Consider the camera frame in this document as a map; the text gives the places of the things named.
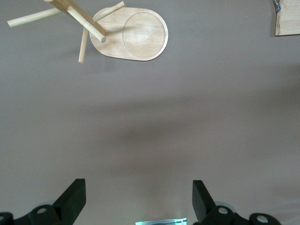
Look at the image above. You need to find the wooden cup rack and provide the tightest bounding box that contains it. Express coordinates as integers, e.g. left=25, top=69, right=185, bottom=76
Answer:
left=7, top=0, right=169, bottom=63

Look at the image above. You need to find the brown table cover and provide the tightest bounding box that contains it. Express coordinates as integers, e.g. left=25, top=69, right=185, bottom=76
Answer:
left=0, top=0, right=300, bottom=225

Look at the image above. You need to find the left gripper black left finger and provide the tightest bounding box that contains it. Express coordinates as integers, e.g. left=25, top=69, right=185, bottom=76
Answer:
left=0, top=178, right=87, bottom=225

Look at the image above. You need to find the bamboo cutting board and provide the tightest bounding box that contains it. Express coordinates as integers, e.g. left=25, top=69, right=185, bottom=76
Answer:
left=274, top=0, right=300, bottom=37

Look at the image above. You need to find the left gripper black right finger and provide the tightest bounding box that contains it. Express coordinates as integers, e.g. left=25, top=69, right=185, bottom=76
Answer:
left=192, top=180, right=282, bottom=225

